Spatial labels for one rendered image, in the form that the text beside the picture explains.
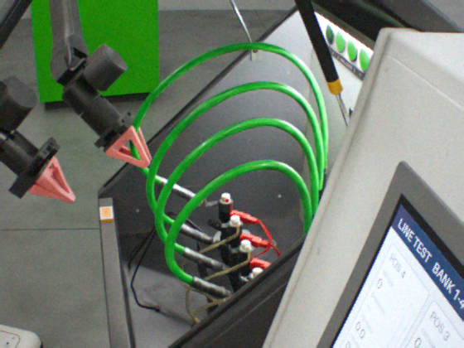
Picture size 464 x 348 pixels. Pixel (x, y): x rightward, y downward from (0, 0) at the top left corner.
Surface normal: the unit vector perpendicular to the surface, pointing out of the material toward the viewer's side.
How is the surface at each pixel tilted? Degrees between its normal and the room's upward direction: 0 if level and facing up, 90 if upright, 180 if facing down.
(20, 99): 44
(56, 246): 0
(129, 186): 90
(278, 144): 90
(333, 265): 76
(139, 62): 90
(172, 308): 0
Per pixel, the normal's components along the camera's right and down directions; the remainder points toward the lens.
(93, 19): 0.23, 0.49
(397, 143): -0.94, -0.11
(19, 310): 0.02, -0.87
